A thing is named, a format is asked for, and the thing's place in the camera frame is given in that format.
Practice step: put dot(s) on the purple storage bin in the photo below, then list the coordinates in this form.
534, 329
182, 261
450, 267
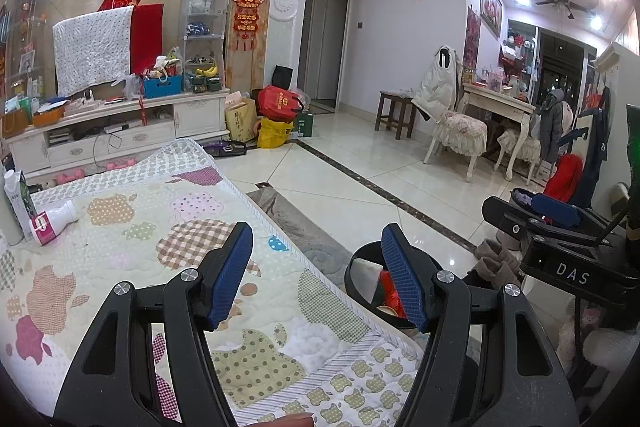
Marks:
522, 197

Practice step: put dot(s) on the navy hanging garment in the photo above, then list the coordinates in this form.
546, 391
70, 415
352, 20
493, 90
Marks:
597, 142

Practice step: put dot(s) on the grey patterned floor rug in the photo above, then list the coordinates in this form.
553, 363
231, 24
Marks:
300, 232

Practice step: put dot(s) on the brown paper bag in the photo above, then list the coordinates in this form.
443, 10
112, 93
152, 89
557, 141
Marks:
16, 123

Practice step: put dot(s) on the clear plastic bag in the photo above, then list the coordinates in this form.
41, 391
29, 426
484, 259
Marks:
129, 86

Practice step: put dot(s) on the bunch of bananas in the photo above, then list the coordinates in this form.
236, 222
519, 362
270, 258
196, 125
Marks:
207, 70

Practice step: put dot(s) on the black bag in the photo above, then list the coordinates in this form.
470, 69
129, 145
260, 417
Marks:
283, 77

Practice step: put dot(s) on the red cloth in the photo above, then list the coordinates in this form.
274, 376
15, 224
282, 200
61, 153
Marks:
147, 37

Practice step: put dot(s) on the person's left hand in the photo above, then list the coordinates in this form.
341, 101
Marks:
290, 421

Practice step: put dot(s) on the white milk carton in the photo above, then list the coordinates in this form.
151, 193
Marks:
17, 202

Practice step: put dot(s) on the glass display cabinet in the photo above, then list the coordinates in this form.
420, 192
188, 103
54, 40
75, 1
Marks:
30, 32

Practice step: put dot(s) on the white chair with floral cushion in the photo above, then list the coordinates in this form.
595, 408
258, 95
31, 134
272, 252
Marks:
462, 127

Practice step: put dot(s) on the red plastic bag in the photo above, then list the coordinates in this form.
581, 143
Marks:
387, 282

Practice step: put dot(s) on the black trash bin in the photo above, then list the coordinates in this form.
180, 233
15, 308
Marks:
356, 252

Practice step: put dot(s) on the white bottle with pink label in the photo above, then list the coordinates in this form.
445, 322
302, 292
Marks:
60, 213

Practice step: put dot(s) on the patchwork printed blanket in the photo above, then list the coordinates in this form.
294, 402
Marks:
150, 207

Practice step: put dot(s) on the white quilted cloth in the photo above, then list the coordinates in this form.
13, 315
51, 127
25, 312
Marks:
92, 52

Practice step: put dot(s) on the beige paper bag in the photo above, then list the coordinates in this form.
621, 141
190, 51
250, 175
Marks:
241, 119

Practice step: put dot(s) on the red garment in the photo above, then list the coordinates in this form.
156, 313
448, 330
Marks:
567, 177

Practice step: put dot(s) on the blue basket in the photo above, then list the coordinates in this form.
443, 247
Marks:
163, 88

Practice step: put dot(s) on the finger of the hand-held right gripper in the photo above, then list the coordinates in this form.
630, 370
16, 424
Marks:
555, 208
502, 212

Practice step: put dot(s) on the white set-top box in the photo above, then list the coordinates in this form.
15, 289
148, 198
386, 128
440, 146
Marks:
117, 127

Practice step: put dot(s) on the red wall hanging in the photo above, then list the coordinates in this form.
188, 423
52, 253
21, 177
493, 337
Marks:
473, 37

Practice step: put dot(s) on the white dressing table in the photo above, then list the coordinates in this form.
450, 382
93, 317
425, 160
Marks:
500, 99

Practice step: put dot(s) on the white lace stool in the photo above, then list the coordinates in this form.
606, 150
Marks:
520, 147

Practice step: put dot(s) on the green box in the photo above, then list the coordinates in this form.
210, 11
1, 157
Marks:
304, 125

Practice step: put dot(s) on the red knot wall decoration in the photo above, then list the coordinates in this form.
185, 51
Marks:
247, 2

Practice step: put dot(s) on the framed wall painting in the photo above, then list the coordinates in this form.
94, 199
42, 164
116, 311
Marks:
491, 7

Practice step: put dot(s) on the dark green crate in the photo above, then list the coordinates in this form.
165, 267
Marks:
205, 84

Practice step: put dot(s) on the orange tray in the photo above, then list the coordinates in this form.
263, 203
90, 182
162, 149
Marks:
50, 114

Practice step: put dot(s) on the yellow bag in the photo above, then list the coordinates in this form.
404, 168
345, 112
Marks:
275, 134

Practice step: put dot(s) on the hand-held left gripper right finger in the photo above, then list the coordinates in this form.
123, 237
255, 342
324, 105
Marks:
402, 277

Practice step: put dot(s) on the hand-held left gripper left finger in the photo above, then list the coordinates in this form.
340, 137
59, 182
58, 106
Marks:
230, 272

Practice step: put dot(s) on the red duffel bag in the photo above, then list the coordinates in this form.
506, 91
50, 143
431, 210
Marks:
280, 103

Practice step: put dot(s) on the glass balcony door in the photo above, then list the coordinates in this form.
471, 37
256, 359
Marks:
560, 67

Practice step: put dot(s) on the white TV cabinet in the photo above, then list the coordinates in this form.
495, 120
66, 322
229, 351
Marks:
195, 114

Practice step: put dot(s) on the pink box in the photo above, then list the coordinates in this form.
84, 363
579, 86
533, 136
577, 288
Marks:
235, 97

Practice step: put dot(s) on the tan plush boot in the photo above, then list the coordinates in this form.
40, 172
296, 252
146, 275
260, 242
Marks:
492, 272
495, 249

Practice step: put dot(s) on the red ribbon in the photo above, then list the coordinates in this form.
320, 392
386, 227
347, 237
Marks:
141, 113

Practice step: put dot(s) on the dark wooden stool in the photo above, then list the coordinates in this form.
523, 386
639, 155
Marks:
395, 99

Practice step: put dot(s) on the clear shelf rack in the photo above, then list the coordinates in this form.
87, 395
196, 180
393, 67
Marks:
207, 7

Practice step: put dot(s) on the grey hanging jacket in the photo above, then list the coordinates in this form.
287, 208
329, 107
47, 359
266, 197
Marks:
550, 117

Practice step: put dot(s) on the white puffer jacket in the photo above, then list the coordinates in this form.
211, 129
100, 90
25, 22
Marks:
435, 87

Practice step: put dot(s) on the pink dumbbell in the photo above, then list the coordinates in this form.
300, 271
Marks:
75, 178
120, 164

